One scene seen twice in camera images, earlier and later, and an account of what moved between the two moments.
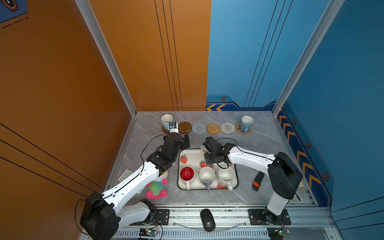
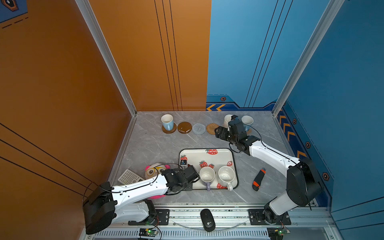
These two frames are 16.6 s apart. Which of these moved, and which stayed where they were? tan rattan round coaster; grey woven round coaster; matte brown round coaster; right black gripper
Moved: right black gripper
Stayed: matte brown round coaster; tan rattan round coaster; grey woven round coaster
